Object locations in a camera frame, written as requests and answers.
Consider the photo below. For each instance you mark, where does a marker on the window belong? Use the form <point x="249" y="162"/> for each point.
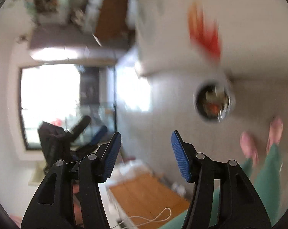
<point x="51" y="95"/>

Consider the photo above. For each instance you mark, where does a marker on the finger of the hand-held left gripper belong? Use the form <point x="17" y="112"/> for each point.
<point x="98" y="136"/>
<point x="82" y="125"/>

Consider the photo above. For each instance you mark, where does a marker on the white cabinet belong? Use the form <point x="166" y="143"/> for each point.
<point x="63" y="2"/>

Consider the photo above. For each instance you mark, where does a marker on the round trash bin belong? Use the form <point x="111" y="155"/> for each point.
<point x="203" y="93"/>

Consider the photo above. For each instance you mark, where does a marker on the pink slipper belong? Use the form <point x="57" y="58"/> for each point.
<point x="275" y="131"/>
<point x="249" y="145"/>

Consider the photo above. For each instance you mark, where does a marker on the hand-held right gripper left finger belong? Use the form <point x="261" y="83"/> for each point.
<point x="111" y="157"/>

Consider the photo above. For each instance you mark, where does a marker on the light wooden table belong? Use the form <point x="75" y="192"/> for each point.
<point x="146" y="195"/>

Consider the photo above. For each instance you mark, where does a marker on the white fruit print tablecloth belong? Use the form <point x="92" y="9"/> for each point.
<point x="170" y="28"/>

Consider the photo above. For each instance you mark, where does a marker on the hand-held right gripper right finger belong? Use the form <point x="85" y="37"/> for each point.
<point x="179" y="157"/>

